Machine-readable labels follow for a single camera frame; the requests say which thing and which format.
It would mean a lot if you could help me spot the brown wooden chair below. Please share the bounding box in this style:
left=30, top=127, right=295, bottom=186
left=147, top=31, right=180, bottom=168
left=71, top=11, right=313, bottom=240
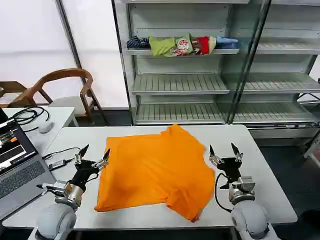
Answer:
left=0, top=80, right=29, bottom=106

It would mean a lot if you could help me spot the pale grey metal frame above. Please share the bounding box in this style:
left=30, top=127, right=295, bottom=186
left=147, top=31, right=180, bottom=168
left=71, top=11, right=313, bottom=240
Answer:
left=302, top=122, right=320, bottom=161

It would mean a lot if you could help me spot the empty grey shelf rack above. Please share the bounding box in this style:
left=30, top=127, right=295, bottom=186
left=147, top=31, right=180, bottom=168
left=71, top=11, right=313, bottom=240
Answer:
left=231, top=0, right=320, bottom=140

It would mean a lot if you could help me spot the grey usb adapter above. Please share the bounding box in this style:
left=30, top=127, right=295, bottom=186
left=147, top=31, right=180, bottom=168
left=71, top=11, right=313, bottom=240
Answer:
left=47, top=157, right=76, bottom=171

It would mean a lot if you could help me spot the orange t-shirt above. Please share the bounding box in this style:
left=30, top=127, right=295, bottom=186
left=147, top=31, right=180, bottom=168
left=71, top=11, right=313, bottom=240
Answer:
left=93, top=123, right=216, bottom=223

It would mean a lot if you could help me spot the grey shelf rack with clothes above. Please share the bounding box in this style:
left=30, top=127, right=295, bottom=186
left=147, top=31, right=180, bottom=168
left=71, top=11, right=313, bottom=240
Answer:
left=111, top=0, right=241, bottom=126

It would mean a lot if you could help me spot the wooden chair with pale seat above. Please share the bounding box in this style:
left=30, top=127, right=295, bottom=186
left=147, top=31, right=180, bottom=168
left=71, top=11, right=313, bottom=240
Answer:
left=11, top=67, right=108, bottom=126

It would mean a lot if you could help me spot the dark slanted frame bar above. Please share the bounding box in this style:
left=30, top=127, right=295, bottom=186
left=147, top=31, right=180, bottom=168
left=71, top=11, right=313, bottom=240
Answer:
left=55, top=0, right=84, bottom=70

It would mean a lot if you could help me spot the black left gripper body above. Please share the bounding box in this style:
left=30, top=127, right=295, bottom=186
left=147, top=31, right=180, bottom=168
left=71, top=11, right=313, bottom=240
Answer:
left=70, top=159, right=101, bottom=188

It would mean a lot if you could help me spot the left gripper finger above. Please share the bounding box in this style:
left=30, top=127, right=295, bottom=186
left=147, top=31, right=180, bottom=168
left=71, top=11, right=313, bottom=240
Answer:
left=74, top=143, right=90, bottom=165
left=91, top=148, right=111, bottom=168

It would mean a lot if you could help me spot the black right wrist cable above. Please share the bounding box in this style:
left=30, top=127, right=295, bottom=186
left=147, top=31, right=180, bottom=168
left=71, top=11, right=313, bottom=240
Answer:
left=214, top=171, right=233, bottom=214

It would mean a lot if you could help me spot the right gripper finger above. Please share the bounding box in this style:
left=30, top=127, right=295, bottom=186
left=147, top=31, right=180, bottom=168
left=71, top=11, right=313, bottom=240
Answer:
left=208, top=144, right=223, bottom=166
left=230, top=142, right=244, bottom=164

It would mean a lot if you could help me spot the thick black coiled cable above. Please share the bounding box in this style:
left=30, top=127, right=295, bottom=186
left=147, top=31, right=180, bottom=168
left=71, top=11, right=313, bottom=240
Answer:
left=11, top=106, right=51, bottom=125

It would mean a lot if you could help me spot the thin black cable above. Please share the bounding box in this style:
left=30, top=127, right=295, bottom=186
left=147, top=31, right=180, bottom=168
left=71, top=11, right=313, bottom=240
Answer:
left=41, top=147, right=82, bottom=161

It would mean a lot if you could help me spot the grey laptop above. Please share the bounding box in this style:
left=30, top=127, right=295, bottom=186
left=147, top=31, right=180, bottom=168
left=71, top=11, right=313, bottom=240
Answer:
left=0, top=107, right=57, bottom=218

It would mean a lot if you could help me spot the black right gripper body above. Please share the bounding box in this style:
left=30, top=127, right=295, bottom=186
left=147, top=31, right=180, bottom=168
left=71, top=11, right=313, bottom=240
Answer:
left=216, top=156, right=243, bottom=185

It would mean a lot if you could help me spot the grey computer mouse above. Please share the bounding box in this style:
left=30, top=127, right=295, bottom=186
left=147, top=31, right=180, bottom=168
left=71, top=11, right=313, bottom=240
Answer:
left=38, top=122, right=56, bottom=134

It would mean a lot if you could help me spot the shiny slanted metal pole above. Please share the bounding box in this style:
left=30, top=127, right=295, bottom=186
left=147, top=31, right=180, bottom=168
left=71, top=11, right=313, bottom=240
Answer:
left=225, top=0, right=273, bottom=124

